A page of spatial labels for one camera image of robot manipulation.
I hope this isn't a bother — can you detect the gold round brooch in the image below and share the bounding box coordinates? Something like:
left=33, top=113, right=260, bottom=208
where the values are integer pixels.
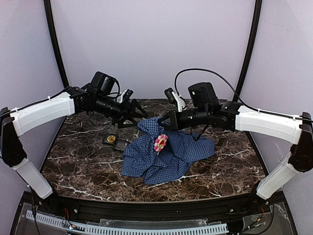
left=107, top=135, right=116, bottom=143

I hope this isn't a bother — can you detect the blue checkered shirt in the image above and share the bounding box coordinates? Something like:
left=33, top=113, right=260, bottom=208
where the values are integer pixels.
left=121, top=117, right=215, bottom=185

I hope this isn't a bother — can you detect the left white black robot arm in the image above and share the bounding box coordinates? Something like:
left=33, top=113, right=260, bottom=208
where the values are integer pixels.
left=0, top=71, right=148, bottom=199

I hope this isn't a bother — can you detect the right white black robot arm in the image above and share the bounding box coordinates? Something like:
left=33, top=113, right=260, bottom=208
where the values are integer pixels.
left=158, top=82, right=313, bottom=200

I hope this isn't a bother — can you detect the pink flower brooch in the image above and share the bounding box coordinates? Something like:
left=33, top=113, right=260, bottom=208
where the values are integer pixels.
left=154, top=134, right=168, bottom=153

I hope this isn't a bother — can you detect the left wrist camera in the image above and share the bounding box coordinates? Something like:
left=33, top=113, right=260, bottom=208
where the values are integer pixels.
left=115, top=89, right=134, bottom=103

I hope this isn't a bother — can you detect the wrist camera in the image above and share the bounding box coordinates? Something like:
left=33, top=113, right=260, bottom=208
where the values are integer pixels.
left=164, top=88, right=187, bottom=112
left=115, top=89, right=134, bottom=103

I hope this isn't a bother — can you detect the left black display frame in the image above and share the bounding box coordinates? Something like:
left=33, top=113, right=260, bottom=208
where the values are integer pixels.
left=102, top=133, right=118, bottom=145

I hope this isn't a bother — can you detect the black display frame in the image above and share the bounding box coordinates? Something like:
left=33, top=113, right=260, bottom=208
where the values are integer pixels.
left=102, top=133, right=118, bottom=145
left=113, top=139, right=130, bottom=152

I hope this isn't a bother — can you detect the middle black display frame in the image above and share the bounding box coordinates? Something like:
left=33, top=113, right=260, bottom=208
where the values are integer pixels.
left=113, top=139, right=130, bottom=152

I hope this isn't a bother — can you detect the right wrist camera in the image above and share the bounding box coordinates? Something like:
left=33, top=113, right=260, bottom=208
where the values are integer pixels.
left=164, top=88, right=187, bottom=112

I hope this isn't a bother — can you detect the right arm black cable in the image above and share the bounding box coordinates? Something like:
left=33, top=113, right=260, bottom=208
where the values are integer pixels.
left=174, top=68, right=260, bottom=112

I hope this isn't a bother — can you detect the right black frame post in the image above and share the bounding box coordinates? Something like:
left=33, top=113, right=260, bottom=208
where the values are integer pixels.
left=236, top=0, right=262, bottom=95

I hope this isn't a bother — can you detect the black frame post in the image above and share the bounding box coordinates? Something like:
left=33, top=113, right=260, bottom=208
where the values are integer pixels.
left=43, top=0, right=69, bottom=88
left=236, top=0, right=262, bottom=95

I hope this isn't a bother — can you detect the black aluminium front rail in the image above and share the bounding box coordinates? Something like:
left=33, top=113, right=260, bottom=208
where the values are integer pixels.
left=60, top=194, right=249, bottom=222

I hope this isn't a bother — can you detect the white slotted cable duct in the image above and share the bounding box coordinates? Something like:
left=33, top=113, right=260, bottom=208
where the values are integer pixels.
left=22, top=210, right=229, bottom=235

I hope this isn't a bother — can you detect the left black frame post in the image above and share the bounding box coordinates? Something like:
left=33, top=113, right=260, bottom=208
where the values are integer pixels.
left=43, top=0, right=69, bottom=88

